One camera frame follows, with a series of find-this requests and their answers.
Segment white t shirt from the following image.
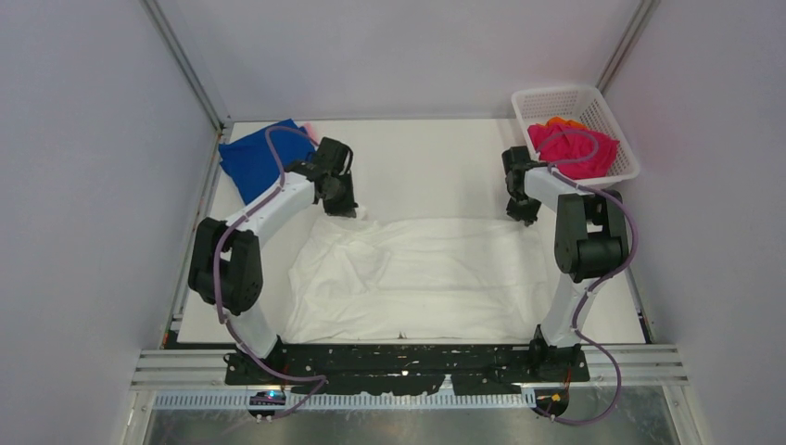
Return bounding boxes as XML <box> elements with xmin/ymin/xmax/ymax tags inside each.
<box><xmin>283</xmin><ymin>216</ymin><xmax>552</xmax><ymax>343</ymax></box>

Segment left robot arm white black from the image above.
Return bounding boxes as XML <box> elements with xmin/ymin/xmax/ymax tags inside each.
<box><xmin>187</xmin><ymin>137</ymin><xmax>357</xmax><ymax>384</ymax></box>

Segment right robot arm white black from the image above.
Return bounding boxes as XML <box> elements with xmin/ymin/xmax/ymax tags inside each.
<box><xmin>501</xmin><ymin>146</ymin><xmax>630</xmax><ymax>381</ymax></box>

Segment folded pink t shirt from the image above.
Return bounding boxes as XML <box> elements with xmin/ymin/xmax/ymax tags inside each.
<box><xmin>301</xmin><ymin>122</ymin><xmax>320</xmax><ymax>141</ymax></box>

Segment orange t shirt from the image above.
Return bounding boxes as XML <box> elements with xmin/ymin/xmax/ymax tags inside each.
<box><xmin>546</xmin><ymin>116</ymin><xmax>587</xmax><ymax>130</ymax></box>

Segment magenta t shirt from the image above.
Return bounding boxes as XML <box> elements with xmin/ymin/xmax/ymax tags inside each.
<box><xmin>526</xmin><ymin>124</ymin><xmax>619</xmax><ymax>180</ymax></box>

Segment white plastic laundry basket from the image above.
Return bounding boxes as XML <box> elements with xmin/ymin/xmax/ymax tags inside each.
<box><xmin>511</xmin><ymin>85</ymin><xmax>640</xmax><ymax>188</ymax></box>

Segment folded blue t shirt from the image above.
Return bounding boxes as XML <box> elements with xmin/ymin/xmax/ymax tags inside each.
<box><xmin>219</xmin><ymin>120</ymin><xmax>315</xmax><ymax>205</ymax></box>

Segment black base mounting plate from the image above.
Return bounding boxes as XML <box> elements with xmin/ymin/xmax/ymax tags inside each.
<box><xmin>223</xmin><ymin>344</ymin><xmax>590</xmax><ymax>396</ymax></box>

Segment aluminium frame rails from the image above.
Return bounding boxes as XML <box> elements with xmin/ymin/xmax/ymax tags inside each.
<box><xmin>125</xmin><ymin>294</ymin><xmax>702</xmax><ymax>445</ymax></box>

